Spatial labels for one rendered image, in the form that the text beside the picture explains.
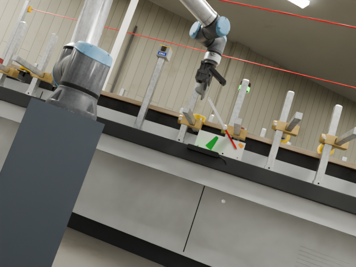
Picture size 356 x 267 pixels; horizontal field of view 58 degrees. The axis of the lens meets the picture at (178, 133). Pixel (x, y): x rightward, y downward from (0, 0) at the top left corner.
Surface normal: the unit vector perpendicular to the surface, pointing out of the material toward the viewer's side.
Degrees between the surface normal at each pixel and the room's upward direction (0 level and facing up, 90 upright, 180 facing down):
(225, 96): 90
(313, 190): 90
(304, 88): 90
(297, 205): 90
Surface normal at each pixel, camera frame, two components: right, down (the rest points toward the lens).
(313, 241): -0.16, -0.20
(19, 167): 0.29, -0.04
